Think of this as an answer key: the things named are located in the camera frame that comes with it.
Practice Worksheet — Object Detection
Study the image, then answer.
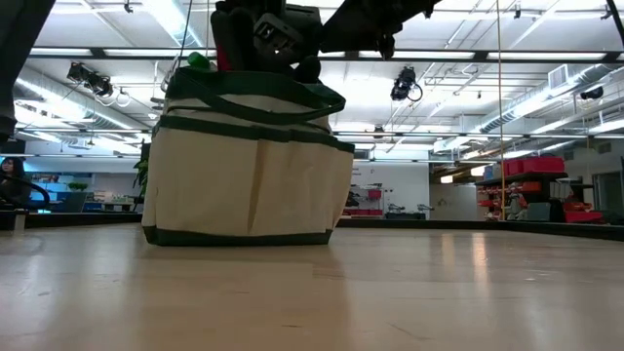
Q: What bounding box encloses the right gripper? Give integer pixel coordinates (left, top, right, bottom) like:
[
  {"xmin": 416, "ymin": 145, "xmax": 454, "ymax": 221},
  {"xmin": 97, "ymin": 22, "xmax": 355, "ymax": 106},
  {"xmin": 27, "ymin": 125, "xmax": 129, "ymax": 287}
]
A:
[{"xmin": 228, "ymin": 0, "xmax": 326, "ymax": 84}]

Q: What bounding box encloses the red black gardening glove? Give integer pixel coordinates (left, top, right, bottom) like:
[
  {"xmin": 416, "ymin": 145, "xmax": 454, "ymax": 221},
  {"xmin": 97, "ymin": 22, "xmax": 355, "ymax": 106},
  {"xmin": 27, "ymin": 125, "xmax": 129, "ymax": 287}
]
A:
[{"xmin": 210, "ymin": 8, "xmax": 235, "ymax": 72}]

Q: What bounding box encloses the cream green canvas gardening bag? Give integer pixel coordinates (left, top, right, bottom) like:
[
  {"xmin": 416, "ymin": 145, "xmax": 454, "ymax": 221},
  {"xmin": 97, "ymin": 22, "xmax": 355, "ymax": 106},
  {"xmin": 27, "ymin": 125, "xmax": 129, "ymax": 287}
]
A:
[{"xmin": 139, "ymin": 65, "xmax": 356, "ymax": 248}]

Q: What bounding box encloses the white shelf with red bins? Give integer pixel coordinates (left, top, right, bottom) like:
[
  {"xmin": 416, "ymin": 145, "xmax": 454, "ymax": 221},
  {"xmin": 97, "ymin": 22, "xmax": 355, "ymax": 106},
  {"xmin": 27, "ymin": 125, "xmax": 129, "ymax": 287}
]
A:
[{"xmin": 343, "ymin": 183, "xmax": 385, "ymax": 218}]

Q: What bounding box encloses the small green potted plant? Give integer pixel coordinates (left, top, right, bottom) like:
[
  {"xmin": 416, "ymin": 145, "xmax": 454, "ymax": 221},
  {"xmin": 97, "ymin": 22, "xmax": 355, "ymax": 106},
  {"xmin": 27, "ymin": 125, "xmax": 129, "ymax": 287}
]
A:
[{"xmin": 132, "ymin": 139, "xmax": 150, "ymax": 199}]

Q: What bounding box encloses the black ceiling mounted device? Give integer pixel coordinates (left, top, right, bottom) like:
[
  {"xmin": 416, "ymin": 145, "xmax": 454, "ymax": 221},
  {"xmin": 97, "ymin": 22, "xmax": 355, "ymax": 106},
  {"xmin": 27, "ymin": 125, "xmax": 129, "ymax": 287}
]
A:
[{"xmin": 65, "ymin": 60, "xmax": 116, "ymax": 98}]

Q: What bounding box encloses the shelf rack with red bins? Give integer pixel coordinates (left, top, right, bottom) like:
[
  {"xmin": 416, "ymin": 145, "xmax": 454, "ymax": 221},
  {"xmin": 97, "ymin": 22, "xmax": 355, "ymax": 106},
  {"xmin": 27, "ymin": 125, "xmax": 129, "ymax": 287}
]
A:
[{"xmin": 475, "ymin": 154, "xmax": 608, "ymax": 225}]

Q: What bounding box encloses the person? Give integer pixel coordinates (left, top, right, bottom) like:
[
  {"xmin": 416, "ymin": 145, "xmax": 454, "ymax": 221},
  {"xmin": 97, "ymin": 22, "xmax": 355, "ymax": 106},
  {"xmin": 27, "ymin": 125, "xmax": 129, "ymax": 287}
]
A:
[{"xmin": 0, "ymin": 155, "xmax": 31, "ymax": 209}]

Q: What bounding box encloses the black overhead camera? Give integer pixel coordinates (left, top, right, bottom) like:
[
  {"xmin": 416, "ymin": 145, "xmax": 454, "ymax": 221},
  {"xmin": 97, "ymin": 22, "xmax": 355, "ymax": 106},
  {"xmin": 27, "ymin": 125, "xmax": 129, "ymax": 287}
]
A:
[{"xmin": 388, "ymin": 65, "xmax": 424, "ymax": 103}]

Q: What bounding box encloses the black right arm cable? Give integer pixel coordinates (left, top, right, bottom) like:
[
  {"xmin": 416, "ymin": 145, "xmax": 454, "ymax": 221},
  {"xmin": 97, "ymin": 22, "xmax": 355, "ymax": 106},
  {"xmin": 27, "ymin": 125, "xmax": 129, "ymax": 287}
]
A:
[{"xmin": 605, "ymin": 0, "xmax": 624, "ymax": 45}]

